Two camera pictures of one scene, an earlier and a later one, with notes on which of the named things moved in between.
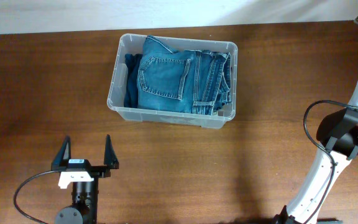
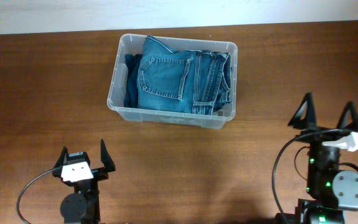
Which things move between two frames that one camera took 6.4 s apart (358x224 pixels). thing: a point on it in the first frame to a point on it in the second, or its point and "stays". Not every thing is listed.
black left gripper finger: (110, 157) to (106, 158)
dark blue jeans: (194, 81) stays
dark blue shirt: (130, 99) stays
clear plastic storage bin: (133, 43) stays
